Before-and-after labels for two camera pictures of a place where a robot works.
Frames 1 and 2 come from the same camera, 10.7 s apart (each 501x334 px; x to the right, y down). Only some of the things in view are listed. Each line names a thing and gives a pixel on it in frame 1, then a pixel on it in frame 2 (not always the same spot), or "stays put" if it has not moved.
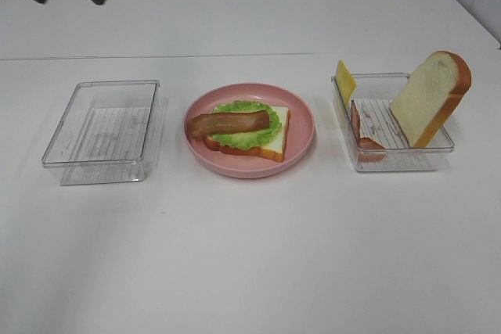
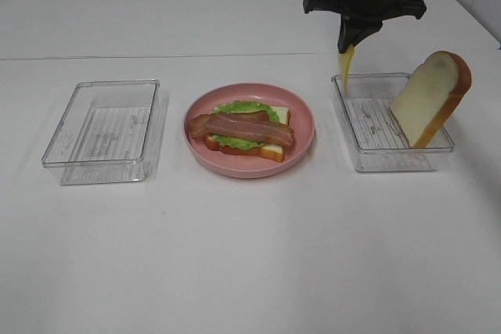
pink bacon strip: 366,149 to 250,125
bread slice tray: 434,92 stays put
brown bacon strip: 226,122 stays put
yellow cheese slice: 345,80 to 345,61
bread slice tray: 274,149 stays put
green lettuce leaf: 250,139 stays put
